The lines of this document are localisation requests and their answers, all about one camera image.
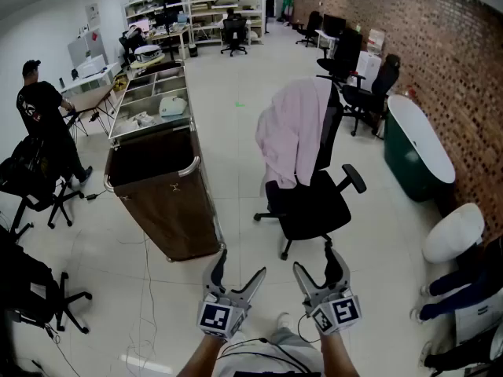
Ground white shelving unit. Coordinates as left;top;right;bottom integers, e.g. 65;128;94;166
123;0;191;35
187;0;267;46

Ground white cardboard boxes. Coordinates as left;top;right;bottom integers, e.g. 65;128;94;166
354;27;386;90

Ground person's white shoe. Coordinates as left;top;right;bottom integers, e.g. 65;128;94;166
274;311;295;332

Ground thin floor cable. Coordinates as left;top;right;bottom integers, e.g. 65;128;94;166
116;233;159;368

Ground black monitor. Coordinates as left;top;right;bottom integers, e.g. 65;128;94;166
321;13;347;39

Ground white folded linen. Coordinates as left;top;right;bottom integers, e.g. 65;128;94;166
158;95;189;118

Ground white toilet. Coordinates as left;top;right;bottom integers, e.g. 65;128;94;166
421;202;486;265

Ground person's right forearm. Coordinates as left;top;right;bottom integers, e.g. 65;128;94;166
319;328;361;377

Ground wooden folding table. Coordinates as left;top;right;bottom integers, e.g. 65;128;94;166
65;82;119;137

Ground black mesh office chair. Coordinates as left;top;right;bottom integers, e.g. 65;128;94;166
315;27;364;82

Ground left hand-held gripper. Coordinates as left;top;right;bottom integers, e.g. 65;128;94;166
196;248;268;343

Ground pink clothing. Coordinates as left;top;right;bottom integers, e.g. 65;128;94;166
254;76;336;190

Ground black swivel chair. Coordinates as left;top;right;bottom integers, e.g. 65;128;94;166
0;225;94;335
0;134;86;243

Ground green and white bathtub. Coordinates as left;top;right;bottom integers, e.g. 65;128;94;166
382;93;457;203

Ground brown laundry cart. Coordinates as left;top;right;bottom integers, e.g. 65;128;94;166
103;60;226;263

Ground white desk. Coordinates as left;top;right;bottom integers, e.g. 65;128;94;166
58;61;119;94

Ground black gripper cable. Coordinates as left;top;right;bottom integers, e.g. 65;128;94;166
216;312;320;375

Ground person's left forearm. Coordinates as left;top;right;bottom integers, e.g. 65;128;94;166
175;334;229;377

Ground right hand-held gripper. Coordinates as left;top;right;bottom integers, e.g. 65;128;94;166
292;240;363;335

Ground black high-back office chair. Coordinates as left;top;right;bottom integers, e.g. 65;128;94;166
340;53;401;137

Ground person's white clothing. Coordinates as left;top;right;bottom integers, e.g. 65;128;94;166
215;326;328;377

